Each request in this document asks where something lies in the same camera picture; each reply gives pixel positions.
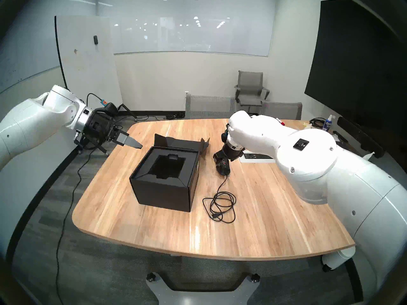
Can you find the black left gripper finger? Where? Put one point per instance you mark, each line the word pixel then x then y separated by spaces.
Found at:
pixel 127 140

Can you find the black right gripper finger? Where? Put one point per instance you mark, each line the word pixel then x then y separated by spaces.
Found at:
pixel 229 167
pixel 217 160

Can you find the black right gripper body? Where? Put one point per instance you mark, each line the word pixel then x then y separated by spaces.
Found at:
pixel 232 152

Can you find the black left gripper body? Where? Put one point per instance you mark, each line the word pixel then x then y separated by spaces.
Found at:
pixel 101 129

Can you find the black cardboard box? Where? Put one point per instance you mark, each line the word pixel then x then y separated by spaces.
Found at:
pixel 165 193

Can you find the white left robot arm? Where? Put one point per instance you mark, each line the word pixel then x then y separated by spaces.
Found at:
pixel 31 123

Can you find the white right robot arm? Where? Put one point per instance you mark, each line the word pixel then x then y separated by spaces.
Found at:
pixel 318 161

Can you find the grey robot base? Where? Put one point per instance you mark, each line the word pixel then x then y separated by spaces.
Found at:
pixel 159 291

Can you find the silver table power outlet panel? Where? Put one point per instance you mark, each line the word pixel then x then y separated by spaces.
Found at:
pixel 254 156

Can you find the grey ribbed mesh chair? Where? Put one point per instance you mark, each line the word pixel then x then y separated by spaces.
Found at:
pixel 210 107

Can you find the red capped whiteboard marker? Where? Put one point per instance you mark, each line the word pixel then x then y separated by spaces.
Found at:
pixel 280 122

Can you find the white freestanding whiteboard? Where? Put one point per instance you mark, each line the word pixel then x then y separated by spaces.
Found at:
pixel 89 63

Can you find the grey office chair with armrests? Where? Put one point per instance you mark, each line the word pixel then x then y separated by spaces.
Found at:
pixel 250 85

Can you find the whiteboard cleaner spray bottle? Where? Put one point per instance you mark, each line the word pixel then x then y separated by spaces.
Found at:
pixel 327 125

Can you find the small black remote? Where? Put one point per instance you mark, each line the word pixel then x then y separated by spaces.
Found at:
pixel 340 137

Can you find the glass whiteboard with blue writing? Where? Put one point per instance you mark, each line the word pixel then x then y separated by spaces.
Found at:
pixel 19 53

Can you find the black video conference bar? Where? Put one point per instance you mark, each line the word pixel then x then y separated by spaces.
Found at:
pixel 359 136

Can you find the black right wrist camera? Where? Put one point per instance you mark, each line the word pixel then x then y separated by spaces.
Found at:
pixel 225 137

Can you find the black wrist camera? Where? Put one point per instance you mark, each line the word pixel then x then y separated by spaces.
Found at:
pixel 225 137
pixel 108 110

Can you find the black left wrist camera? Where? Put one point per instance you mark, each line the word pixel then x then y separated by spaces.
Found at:
pixel 108 110

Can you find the wall-mounted glass whiteboard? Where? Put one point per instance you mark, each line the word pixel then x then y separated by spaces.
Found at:
pixel 190 28

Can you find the large black wall screen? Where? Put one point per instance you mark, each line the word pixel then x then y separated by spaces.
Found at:
pixel 356 69

